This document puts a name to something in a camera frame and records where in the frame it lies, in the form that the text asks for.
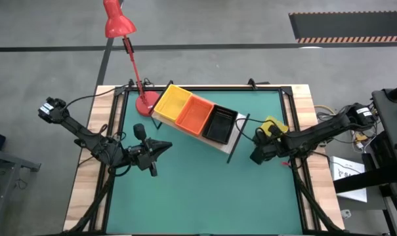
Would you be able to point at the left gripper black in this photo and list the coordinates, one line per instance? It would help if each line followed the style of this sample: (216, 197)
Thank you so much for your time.
(142, 157)

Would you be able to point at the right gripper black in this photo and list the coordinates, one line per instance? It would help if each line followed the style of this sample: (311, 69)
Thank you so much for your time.
(263, 147)

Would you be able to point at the yellow plastic basket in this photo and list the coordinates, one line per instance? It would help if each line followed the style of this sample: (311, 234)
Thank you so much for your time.
(270, 120)
(173, 103)

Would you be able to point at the orange plastic basket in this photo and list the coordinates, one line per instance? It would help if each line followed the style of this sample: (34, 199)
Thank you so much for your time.
(194, 115)

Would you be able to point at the black plastic basket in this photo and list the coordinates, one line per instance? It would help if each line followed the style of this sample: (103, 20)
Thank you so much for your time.
(219, 124)

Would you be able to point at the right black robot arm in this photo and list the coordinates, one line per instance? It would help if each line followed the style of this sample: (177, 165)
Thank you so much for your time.
(316, 134)

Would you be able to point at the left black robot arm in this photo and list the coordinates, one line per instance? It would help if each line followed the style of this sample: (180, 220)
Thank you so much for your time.
(86, 134)

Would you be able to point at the black-legged white shelf table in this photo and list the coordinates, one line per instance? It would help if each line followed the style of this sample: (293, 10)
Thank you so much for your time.
(232, 137)

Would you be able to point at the teal table mat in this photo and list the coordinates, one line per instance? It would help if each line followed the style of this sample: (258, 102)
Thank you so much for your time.
(201, 196)

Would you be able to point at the white cardboard box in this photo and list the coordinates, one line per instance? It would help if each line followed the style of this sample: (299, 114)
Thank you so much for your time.
(342, 164)

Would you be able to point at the small white adapter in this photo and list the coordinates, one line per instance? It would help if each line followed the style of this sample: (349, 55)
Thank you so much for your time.
(346, 214)

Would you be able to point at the black equipment cart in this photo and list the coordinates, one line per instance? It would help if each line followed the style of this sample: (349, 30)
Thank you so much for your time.
(391, 131)

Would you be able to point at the black hazard-striped floor mat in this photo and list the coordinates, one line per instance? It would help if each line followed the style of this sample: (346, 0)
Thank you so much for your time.
(349, 26)

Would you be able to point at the red desk lamp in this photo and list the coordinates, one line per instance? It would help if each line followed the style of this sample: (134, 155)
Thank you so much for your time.
(117, 23)

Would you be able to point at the dark metal desk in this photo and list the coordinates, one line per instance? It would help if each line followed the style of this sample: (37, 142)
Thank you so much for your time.
(8, 160)

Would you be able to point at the black aluminium rig frame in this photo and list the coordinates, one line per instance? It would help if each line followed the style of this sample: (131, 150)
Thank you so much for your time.
(267, 88)

